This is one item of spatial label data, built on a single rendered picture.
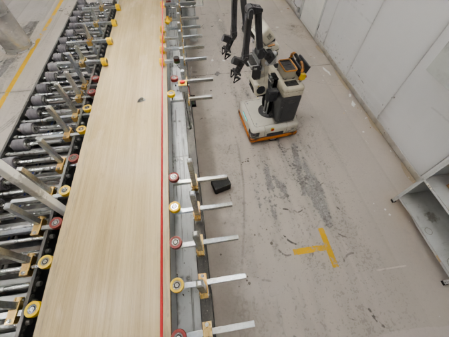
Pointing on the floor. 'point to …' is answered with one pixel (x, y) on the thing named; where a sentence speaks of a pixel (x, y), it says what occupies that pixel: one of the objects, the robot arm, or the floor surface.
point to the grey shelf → (431, 211)
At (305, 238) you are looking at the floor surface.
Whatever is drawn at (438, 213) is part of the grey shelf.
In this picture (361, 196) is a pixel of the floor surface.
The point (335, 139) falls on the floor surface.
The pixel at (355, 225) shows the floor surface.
